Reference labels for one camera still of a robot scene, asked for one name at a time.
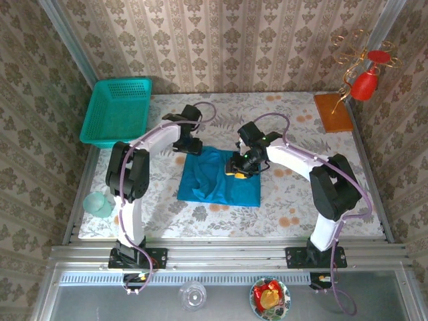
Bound blue t-shirt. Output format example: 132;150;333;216
176;146;261;208

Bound floral tablecloth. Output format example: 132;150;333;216
78;92;385;240

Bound teal plastic basket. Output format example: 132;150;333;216
79;78;153;150

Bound orange wooden stand base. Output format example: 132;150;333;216
313;93;354;134

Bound pale green round coaster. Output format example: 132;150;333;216
82;192;106;213
96;199;114;219

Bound red foil candy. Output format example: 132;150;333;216
253;280;282;304

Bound yellow wrapped candy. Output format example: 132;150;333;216
259;289;280;310

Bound black controller board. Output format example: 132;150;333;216
309;272;339;291
122;272;150;291

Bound clear glass cup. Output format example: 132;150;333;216
177;280;207;312

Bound red goblet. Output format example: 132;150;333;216
349;49;393;102

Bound leaf patterned bowl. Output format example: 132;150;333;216
249;276;292;321

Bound red and gold ornament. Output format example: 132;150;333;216
330;28;404;114

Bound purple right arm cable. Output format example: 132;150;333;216
249;112;374;317

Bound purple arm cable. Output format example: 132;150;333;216
249;112;374;317
118;101;218;297

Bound aluminium front rail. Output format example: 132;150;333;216
49;237;411;272

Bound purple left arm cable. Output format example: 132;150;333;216
118;101;218;297

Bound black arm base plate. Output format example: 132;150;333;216
108;247;168;270
285;246;348;270

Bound grey slotted cable duct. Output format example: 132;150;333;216
58;271;312;287

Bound aluminium corner post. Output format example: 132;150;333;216
347;0;408;98
38;0;100;90

